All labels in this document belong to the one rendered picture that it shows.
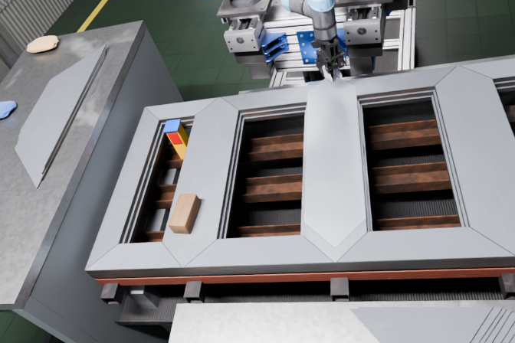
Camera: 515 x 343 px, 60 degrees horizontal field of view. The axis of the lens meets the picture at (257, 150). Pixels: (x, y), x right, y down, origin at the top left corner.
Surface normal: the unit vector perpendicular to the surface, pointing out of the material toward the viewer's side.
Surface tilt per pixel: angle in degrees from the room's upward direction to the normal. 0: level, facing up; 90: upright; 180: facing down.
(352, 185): 0
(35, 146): 0
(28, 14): 90
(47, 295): 90
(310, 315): 0
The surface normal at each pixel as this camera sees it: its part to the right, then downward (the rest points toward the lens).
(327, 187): -0.25, -0.65
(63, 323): 0.96, -0.10
